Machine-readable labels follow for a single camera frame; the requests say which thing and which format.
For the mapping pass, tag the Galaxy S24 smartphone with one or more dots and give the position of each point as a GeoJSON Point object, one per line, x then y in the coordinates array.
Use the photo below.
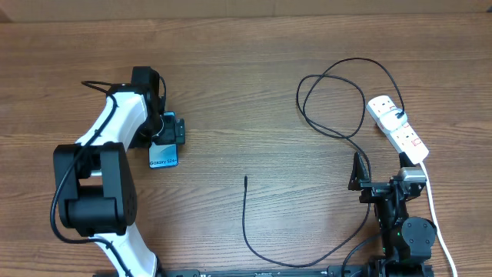
{"type": "Point", "coordinates": [163, 156]}

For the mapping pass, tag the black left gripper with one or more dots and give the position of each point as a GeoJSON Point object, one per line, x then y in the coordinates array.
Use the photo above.
{"type": "Point", "coordinates": [171, 128]}

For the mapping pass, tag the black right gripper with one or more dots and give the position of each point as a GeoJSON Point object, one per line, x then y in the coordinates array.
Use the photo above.
{"type": "Point", "coordinates": [358, 177]}

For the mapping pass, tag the white power strip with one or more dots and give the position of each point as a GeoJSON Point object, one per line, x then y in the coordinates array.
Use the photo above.
{"type": "Point", "coordinates": [404, 139]}

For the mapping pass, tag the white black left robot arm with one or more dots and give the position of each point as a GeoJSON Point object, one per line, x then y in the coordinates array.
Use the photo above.
{"type": "Point", "coordinates": [95, 199]}

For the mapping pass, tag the cardboard backdrop panel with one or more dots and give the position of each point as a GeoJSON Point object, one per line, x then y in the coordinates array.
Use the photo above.
{"type": "Point", "coordinates": [101, 10]}

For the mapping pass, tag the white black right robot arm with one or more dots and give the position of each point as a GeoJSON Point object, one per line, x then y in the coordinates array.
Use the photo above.
{"type": "Point", "coordinates": [407, 241]}

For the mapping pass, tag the white USB charger plug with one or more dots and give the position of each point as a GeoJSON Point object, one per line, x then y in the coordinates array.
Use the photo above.
{"type": "Point", "coordinates": [392, 120]}

